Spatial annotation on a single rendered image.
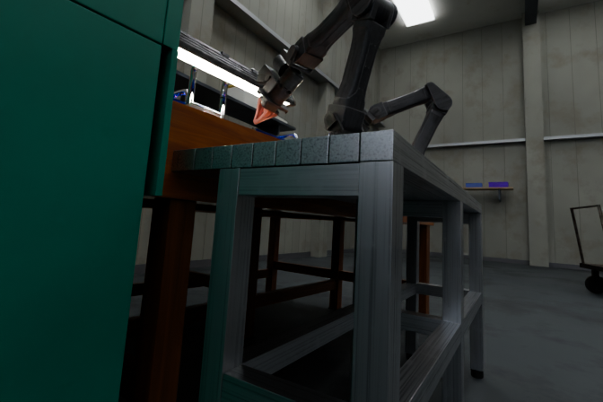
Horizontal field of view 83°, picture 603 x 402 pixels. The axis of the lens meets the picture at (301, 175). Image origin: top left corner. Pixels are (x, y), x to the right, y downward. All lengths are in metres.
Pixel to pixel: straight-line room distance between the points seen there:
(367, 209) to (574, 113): 8.34
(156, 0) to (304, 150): 0.38
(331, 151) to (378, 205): 0.10
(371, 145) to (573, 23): 9.04
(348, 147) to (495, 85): 8.50
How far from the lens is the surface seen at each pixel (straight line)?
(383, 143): 0.44
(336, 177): 0.46
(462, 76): 9.10
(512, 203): 8.33
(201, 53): 1.17
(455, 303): 1.01
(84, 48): 0.61
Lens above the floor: 0.55
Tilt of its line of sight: 8 degrees up
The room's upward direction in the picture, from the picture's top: 3 degrees clockwise
